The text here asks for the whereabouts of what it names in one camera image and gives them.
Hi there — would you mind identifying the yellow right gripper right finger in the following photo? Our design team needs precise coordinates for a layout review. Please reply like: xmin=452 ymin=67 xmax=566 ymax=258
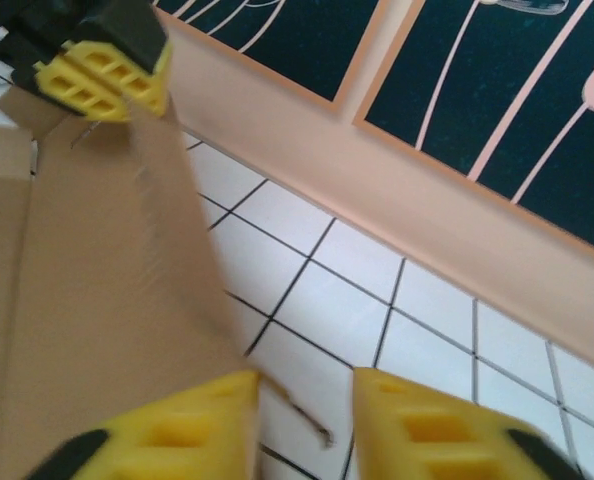
xmin=351 ymin=367 xmax=589 ymax=480

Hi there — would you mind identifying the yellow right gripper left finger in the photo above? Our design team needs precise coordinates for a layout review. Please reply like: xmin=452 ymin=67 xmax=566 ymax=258
xmin=26 ymin=369 xmax=262 ymax=480

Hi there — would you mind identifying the brown cardboard box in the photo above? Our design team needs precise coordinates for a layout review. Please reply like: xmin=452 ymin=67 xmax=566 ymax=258
xmin=0 ymin=87 xmax=251 ymax=480

